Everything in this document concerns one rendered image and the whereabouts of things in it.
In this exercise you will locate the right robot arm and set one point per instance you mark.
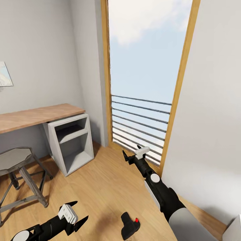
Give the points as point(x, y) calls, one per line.
point(182, 222)

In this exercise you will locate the digital camera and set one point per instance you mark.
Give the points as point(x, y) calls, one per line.
point(130, 227)

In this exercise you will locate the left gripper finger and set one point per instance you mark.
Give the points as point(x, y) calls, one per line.
point(78, 225)
point(72, 203)

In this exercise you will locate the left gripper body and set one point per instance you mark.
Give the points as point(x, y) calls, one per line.
point(58, 225)

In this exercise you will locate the fixed window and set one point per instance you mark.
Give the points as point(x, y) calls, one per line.
point(146, 44)

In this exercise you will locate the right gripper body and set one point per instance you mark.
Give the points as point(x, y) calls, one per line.
point(138, 163)

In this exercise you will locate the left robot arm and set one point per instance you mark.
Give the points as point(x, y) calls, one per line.
point(66, 220)

